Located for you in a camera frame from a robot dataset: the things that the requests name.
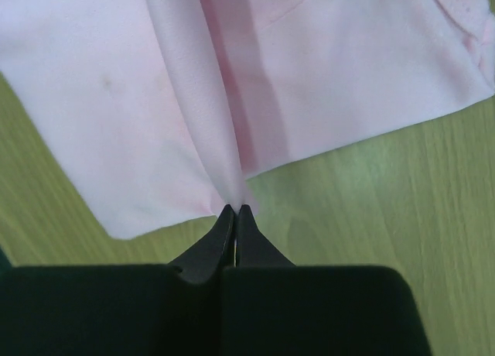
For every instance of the pink t-shirt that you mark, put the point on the pink t-shirt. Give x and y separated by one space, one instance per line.
159 110

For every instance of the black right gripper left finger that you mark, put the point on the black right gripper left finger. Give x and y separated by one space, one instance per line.
153 309

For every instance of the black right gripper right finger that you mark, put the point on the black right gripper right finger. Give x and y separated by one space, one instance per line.
273 307

